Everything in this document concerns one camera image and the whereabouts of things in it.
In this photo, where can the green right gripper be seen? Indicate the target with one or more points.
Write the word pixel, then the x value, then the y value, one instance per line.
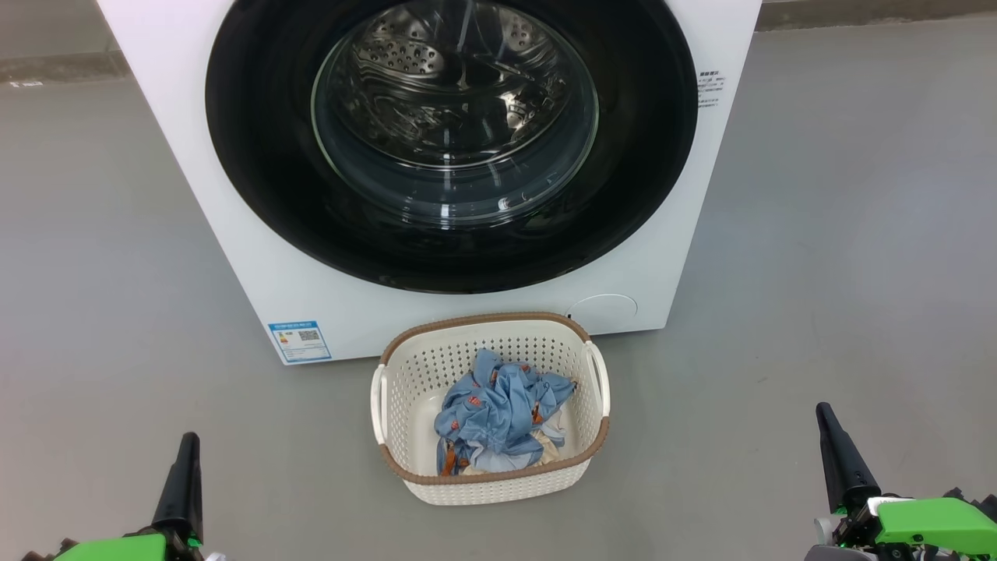
pixel 927 526

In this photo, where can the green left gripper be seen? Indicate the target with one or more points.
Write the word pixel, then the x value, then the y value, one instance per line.
pixel 117 549

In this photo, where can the beige white garment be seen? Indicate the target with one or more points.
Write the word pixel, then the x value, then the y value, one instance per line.
pixel 545 452

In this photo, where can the blue patterned garment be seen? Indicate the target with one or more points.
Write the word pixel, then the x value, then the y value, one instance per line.
pixel 498 405

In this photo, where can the washing machine door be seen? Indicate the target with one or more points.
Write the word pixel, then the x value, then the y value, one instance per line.
pixel 257 156

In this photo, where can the white front-load washing machine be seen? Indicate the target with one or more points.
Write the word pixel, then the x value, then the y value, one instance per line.
pixel 195 195

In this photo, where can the printed text label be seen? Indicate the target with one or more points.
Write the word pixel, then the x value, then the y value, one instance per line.
pixel 710 88

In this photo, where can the steel perforated washer drum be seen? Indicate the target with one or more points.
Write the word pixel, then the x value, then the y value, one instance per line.
pixel 436 86

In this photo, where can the blue energy label sticker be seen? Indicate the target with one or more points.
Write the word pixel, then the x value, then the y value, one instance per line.
pixel 300 341

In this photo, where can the cream laundry basket brown rim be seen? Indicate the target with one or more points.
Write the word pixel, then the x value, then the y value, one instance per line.
pixel 420 374

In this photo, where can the round white filter cover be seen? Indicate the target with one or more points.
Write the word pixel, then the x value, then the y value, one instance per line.
pixel 604 314

